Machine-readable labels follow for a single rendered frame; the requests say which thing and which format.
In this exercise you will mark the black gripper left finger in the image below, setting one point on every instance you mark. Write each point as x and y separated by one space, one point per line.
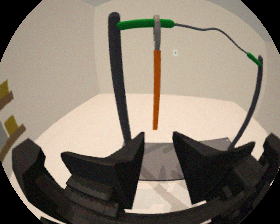
120 170

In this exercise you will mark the orange handle with grey loop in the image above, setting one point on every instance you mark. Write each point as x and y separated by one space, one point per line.
157 70

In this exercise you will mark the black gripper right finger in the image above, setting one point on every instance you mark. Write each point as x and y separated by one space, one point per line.
204 166

